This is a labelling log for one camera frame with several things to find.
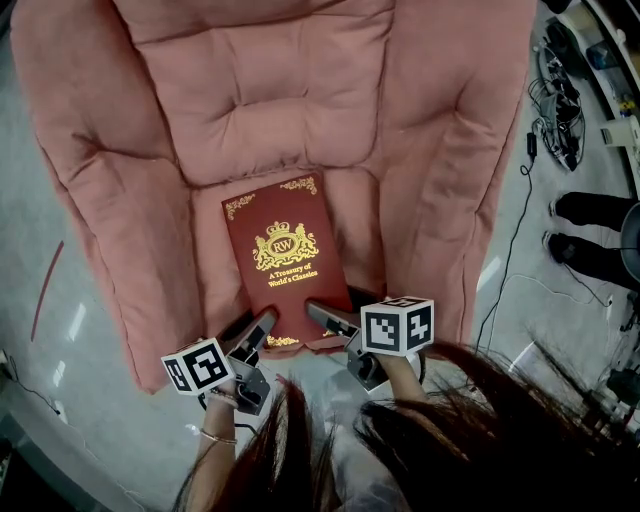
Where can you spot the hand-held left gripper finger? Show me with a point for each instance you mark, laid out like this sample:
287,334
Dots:
236,331
260,330

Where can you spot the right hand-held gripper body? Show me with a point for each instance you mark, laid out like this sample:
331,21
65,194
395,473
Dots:
395,327

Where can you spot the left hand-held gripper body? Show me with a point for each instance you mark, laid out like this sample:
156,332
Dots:
202,367

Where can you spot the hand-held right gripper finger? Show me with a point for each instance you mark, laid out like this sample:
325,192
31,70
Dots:
332,317
367,295

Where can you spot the dark red gold-printed book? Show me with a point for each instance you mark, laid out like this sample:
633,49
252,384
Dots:
287,270

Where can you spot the pink cushioned seat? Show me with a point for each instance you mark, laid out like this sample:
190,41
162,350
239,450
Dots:
280,90

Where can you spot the person's left forearm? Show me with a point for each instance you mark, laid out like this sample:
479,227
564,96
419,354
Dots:
215,440

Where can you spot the person's right forearm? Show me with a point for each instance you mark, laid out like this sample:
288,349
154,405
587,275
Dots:
402,380

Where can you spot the red floor tape strip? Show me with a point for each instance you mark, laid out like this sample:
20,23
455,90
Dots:
47,285

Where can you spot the black power adapter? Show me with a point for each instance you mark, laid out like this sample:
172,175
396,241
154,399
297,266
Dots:
531,145

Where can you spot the black round stand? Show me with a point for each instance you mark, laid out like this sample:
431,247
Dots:
631,240

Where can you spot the white box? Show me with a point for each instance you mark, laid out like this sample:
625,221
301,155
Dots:
622,132

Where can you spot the black bag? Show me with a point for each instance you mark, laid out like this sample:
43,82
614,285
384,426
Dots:
562,45

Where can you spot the white workbench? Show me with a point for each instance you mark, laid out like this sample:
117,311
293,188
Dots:
622,70

